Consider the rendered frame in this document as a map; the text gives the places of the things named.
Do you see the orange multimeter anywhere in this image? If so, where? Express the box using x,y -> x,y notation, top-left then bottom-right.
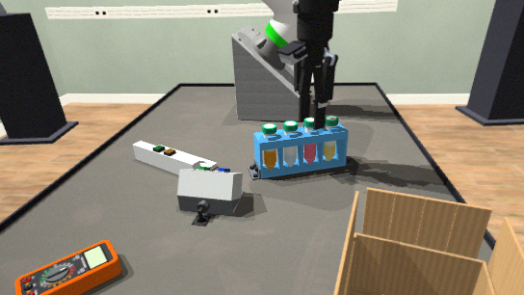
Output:
15,240 -> 121,295

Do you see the blue tube rack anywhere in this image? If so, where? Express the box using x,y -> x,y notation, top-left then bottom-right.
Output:
254,123 -> 349,178

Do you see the dark green screw cap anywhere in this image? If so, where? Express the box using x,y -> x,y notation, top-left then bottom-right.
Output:
325,116 -> 339,126

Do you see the green screw cap with white top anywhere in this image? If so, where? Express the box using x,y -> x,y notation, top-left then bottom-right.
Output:
262,123 -> 276,134
283,121 -> 298,132

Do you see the green screw cap with white label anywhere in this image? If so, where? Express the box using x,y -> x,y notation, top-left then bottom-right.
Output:
304,118 -> 314,127

